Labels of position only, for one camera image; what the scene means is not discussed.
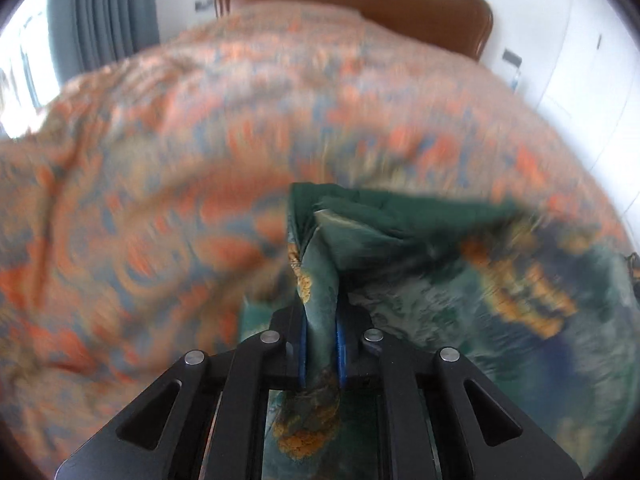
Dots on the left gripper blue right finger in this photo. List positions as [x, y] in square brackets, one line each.
[353, 360]

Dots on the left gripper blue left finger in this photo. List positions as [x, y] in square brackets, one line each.
[287, 368]

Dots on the green landscape print padded jacket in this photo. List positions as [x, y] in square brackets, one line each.
[539, 304]

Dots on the orange floral bed quilt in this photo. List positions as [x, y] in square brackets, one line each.
[126, 233]

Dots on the clear water bottle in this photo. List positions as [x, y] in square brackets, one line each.
[515, 80]

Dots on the glass balcony window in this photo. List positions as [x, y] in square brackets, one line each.
[28, 78]

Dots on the blue-grey window curtain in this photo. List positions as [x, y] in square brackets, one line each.
[85, 35]

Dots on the grey wall switch panel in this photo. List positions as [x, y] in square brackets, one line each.
[512, 58]

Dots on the white wardrobe with black handles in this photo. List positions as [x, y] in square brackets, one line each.
[592, 98]

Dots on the wall socket beside headboard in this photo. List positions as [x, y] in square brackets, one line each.
[203, 5]

